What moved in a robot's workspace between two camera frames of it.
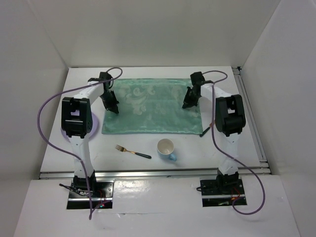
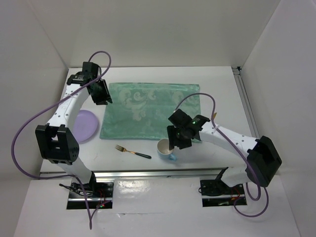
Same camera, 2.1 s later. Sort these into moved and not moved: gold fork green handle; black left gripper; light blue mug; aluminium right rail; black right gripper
Moved: black right gripper; black left gripper
Not moved: light blue mug; gold fork green handle; aluminium right rail
